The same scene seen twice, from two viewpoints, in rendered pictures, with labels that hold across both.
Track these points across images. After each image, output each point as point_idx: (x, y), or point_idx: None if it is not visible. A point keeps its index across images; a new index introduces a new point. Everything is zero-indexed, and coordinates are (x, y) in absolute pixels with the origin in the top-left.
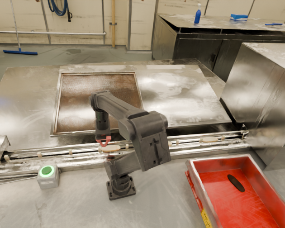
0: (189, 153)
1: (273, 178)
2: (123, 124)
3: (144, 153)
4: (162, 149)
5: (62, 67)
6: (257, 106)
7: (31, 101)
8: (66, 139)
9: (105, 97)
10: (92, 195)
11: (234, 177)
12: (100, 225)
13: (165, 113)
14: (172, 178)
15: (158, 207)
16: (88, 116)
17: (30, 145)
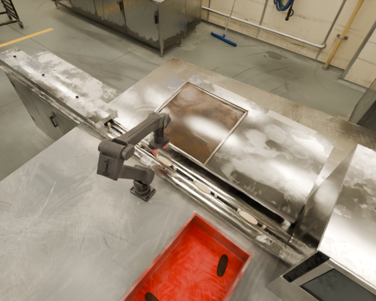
0: (212, 210)
1: (265, 300)
2: (102, 140)
3: (99, 163)
4: (111, 169)
5: (193, 76)
6: (307, 224)
7: (160, 93)
8: (150, 135)
9: (146, 119)
10: (125, 180)
11: (227, 261)
12: (111, 199)
13: (233, 166)
14: (179, 215)
15: (148, 221)
16: (172, 128)
17: (129, 125)
